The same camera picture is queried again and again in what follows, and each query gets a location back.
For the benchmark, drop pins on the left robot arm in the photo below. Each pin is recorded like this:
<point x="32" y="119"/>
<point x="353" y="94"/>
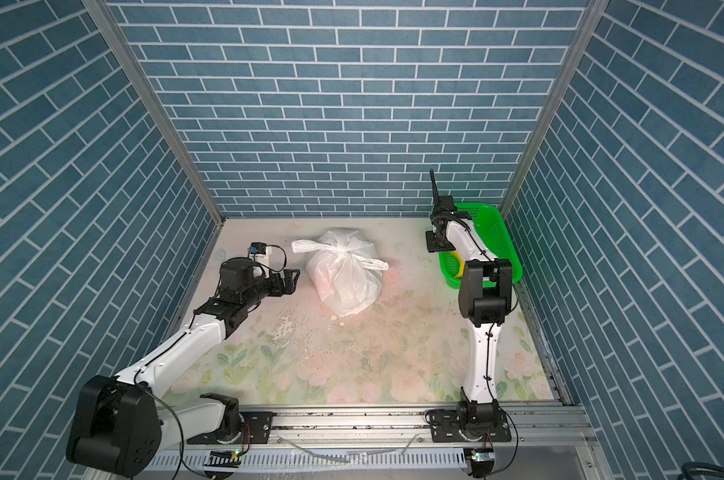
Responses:
<point x="121" y="421"/>

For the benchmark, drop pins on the yellow banana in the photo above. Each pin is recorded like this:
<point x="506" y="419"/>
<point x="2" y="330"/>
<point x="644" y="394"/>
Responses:
<point x="453" y="264"/>

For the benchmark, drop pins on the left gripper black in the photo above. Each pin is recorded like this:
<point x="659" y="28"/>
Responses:
<point x="289" y="285"/>

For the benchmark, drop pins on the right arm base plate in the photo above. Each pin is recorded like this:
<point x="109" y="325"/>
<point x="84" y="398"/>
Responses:
<point x="450" y="426"/>

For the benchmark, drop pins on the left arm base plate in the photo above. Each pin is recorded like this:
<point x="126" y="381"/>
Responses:
<point x="247" y="429"/>

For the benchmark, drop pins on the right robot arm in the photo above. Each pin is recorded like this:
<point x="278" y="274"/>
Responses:
<point x="485" y="299"/>

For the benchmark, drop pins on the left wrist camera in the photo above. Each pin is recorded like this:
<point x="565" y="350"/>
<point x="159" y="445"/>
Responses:
<point x="260" y="252"/>

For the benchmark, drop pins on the green plastic basket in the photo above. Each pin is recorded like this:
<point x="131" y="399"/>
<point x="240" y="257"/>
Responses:
<point x="492" y="230"/>

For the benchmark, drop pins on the white plastic bag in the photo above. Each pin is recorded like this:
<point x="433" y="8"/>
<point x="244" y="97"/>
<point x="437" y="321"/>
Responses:
<point x="345" y="270"/>

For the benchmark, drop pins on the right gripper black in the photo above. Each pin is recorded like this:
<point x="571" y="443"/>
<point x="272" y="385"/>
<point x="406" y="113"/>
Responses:
<point x="430" y="243"/>

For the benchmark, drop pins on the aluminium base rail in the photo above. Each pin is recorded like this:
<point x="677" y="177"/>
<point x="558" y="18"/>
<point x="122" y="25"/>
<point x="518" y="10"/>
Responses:
<point x="549" y="439"/>

